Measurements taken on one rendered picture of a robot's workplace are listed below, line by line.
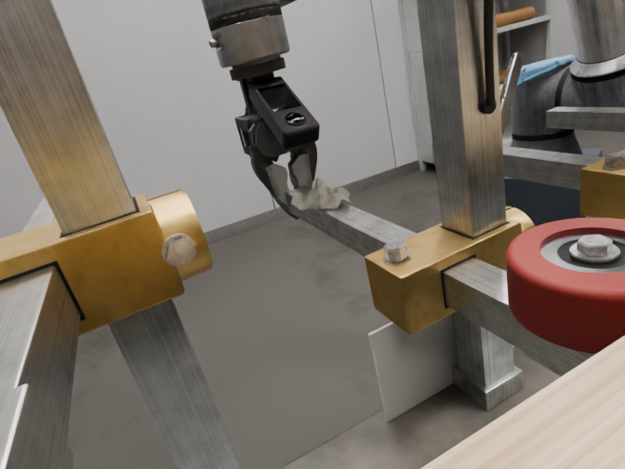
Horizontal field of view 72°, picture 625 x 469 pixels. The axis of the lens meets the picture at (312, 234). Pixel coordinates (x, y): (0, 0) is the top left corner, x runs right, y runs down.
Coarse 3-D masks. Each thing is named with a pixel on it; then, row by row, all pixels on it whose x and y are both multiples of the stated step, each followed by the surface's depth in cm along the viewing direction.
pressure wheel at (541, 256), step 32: (544, 224) 24; (576, 224) 24; (608, 224) 23; (512, 256) 22; (544, 256) 22; (576, 256) 21; (608, 256) 20; (512, 288) 22; (544, 288) 20; (576, 288) 19; (608, 288) 18; (544, 320) 20; (576, 320) 19; (608, 320) 18
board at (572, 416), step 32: (608, 352) 16; (576, 384) 15; (608, 384) 15; (512, 416) 14; (544, 416) 14; (576, 416) 14; (608, 416) 14; (480, 448) 14; (512, 448) 13; (544, 448) 13; (576, 448) 13; (608, 448) 13
